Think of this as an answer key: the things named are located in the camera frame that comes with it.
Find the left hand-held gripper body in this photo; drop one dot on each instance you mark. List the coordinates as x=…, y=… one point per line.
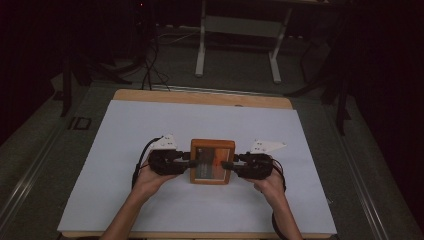
x=165, y=161

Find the person's left hand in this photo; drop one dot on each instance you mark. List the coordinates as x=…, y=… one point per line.
x=151, y=181

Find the black rectangular floor bracket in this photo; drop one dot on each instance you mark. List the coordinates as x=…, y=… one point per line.
x=80, y=123

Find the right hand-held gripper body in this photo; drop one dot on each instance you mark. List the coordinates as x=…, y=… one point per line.
x=255, y=165

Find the aluminium floor rail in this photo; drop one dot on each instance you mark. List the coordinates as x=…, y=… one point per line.
x=363, y=173
x=30, y=176
x=213, y=90

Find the person's right hand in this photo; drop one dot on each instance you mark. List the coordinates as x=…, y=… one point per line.
x=270, y=185

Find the white metal stand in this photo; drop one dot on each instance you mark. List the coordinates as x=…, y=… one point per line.
x=240, y=26

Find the white paper sheet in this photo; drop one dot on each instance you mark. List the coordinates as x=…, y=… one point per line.
x=216, y=120

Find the wooden picture frame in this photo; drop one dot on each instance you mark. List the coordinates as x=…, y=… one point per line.
x=212, y=150

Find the black tripod stand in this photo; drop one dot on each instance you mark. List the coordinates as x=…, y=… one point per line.
x=340, y=100

